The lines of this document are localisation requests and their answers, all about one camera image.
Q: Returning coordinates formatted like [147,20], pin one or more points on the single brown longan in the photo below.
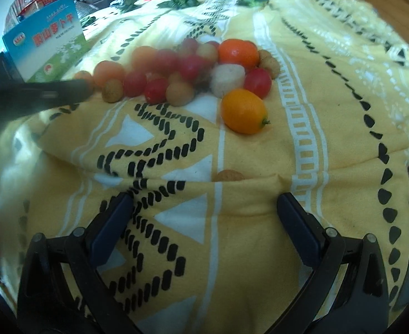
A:
[228,176]

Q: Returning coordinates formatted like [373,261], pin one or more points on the yellow patterned blanket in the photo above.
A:
[260,163]

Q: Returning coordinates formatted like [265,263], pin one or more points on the oval orange with green stem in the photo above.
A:
[244,111]

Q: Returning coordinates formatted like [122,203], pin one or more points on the blue green cardboard box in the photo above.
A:
[51,41]

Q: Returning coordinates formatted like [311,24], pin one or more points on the peeled banana piece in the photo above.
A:
[227,78]

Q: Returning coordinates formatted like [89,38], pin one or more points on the pile of longans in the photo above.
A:
[180,93]

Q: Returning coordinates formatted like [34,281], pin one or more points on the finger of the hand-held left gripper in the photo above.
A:
[62,92]

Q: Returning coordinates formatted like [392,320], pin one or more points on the wooden headboard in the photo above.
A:
[392,3]

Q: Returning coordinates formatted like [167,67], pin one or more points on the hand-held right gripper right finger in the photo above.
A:
[300,233]

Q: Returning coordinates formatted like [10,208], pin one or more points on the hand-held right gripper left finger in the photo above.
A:
[110,229]

